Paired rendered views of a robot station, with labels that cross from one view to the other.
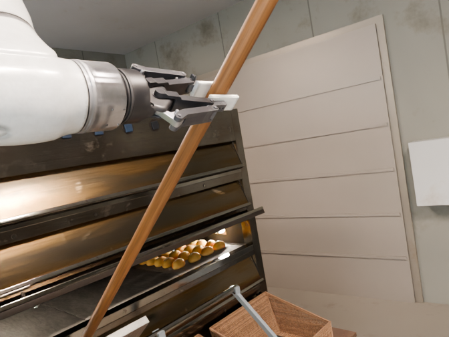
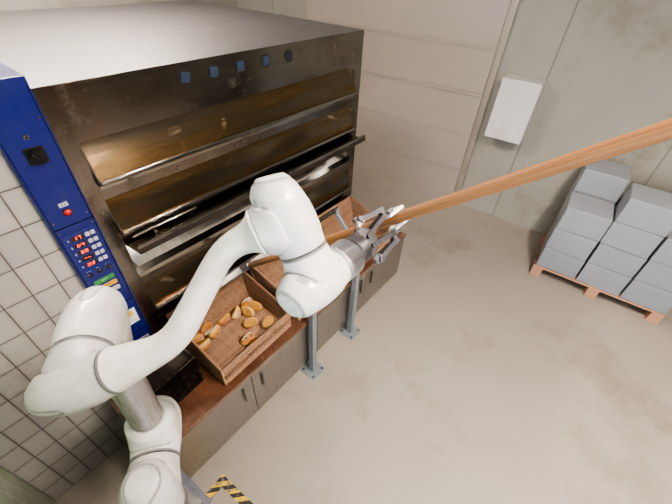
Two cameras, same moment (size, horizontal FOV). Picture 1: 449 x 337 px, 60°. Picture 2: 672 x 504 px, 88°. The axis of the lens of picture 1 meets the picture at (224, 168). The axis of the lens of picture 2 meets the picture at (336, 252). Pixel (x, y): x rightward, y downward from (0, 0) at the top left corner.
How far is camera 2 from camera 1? 0.67 m
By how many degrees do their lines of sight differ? 38
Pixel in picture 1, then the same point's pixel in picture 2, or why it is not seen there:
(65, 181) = (213, 117)
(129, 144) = (266, 78)
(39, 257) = (197, 182)
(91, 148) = (234, 85)
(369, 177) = (456, 96)
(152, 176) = (281, 109)
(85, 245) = (228, 171)
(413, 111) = (522, 42)
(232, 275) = (328, 184)
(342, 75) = not seen: outside the picture
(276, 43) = not seen: outside the picture
